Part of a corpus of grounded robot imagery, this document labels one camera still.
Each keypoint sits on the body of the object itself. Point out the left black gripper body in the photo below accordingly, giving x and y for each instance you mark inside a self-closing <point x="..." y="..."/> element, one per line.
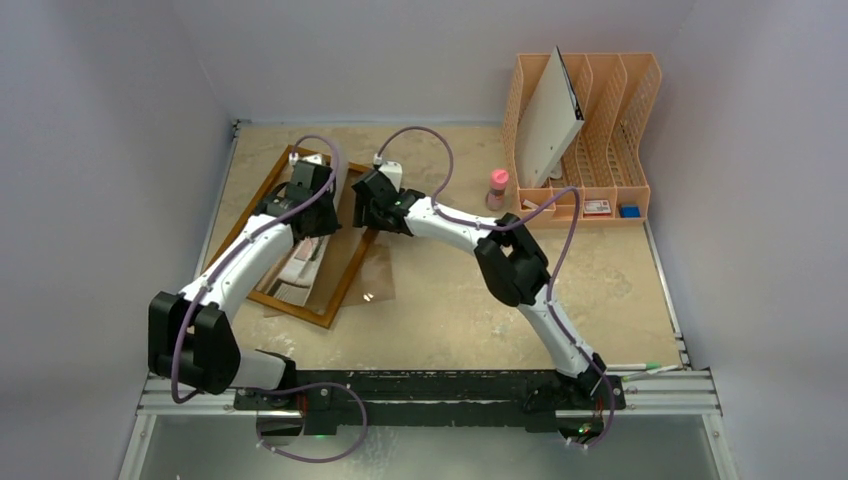
<point x="326" y="221"/>

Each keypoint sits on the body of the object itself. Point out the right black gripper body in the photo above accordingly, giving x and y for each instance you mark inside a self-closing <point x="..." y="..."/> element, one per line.
<point x="365" y="206"/>

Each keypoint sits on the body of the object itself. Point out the clear acrylic sheet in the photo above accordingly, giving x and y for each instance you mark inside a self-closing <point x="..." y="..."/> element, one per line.
<point x="372" y="283"/>

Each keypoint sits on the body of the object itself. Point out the wooden picture frame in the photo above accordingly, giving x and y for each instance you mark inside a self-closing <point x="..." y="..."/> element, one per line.
<point x="345" y="208"/>

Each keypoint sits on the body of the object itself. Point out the plant photo print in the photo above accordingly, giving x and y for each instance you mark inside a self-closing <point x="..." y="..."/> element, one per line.
<point x="291" y="279"/>

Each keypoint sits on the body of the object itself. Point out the brown backing board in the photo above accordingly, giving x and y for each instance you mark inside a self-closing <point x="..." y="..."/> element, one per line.
<point x="279" y="309"/>

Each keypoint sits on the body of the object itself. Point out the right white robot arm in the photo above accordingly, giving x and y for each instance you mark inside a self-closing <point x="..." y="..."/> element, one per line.
<point x="513" y="265"/>

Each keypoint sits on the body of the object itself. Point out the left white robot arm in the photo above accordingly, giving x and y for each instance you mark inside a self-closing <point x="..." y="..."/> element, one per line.
<point x="190" y="338"/>

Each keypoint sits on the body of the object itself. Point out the pink capped bottle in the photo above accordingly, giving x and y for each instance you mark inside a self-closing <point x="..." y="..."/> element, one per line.
<point x="498" y="182"/>

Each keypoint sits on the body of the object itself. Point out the white board in organizer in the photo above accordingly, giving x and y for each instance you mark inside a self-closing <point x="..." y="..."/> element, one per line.
<point x="551" y="121"/>

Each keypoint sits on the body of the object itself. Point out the red white small box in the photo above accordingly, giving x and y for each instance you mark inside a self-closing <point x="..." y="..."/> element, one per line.
<point x="597" y="208"/>

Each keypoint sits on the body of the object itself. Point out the orange file organizer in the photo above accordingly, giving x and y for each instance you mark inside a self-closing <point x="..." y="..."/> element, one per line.
<point x="617" y="92"/>

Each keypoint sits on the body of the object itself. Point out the blue small box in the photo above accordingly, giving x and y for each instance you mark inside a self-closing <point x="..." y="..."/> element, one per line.
<point x="629" y="211"/>

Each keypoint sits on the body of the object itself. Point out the green tipped pen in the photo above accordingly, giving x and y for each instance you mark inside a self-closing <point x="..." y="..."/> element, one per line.
<point x="634" y="366"/>

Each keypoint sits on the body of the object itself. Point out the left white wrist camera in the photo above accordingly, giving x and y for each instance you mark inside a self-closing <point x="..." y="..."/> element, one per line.
<point x="316" y="158"/>

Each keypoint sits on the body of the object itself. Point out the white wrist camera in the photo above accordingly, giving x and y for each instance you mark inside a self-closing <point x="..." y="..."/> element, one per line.
<point x="316" y="158"/>
<point x="391" y="169"/>

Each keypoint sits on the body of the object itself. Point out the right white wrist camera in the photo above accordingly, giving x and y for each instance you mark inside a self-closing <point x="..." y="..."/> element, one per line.
<point x="391" y="169"/>

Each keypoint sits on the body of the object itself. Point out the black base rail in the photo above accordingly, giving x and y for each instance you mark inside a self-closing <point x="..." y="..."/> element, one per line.
<point x="538" y="401"/>

